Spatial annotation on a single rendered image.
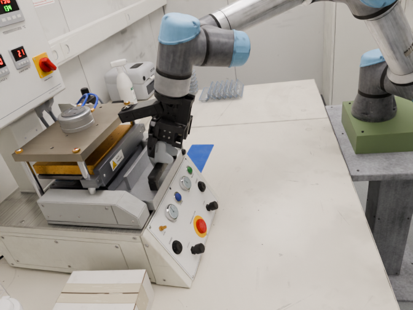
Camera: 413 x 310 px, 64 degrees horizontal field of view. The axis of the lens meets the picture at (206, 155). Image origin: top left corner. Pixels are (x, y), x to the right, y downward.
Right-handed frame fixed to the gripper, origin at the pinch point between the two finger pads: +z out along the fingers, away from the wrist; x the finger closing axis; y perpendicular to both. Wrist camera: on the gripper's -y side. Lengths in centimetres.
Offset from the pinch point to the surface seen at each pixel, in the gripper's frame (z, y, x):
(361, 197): 70, 101, 113
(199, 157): 24.8, 5.8, 41.6
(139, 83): 27, -41, 93
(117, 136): -1.8, -11.3, 3.1
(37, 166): 3.6, -25.0, -10.2
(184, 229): 13.6, 11.9, -5.7
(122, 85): 25, -46, 83
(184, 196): 10.7, 9.1, 2.8
